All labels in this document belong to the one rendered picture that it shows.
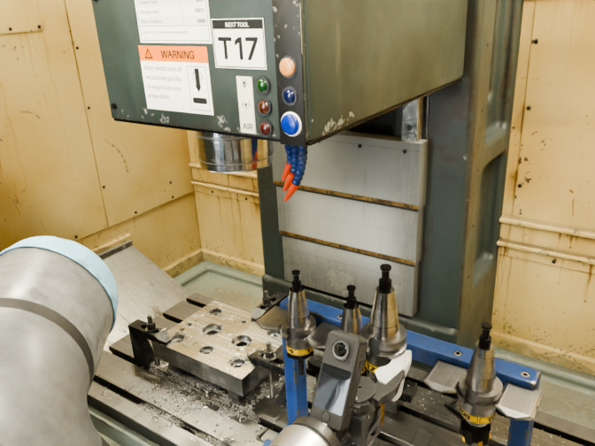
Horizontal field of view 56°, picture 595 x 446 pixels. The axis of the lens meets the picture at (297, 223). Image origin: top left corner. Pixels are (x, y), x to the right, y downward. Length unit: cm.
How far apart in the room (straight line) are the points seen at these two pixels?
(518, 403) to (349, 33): 60
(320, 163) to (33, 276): 120
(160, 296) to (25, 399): 180
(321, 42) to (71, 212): 152
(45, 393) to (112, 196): 189
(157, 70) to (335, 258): 91
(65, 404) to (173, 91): 65
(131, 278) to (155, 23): 141
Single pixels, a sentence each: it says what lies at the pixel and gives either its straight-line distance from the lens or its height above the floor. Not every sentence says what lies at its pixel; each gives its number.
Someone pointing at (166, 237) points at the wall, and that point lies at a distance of 250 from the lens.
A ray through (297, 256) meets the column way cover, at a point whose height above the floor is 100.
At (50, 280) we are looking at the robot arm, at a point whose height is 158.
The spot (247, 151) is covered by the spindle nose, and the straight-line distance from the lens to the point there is 110.
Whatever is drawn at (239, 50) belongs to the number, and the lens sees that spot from 85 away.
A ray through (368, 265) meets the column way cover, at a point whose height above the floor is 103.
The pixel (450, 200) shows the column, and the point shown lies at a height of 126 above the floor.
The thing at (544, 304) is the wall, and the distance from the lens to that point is 195.
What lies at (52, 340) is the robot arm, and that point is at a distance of 42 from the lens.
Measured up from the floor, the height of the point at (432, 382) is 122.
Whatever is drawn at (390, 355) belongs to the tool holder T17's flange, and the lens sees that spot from 79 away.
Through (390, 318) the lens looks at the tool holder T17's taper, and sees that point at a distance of 77.
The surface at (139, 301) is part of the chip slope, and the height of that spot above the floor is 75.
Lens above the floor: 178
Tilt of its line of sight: 23 degrees down
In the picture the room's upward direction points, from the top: 3 degrees counter-clockwise
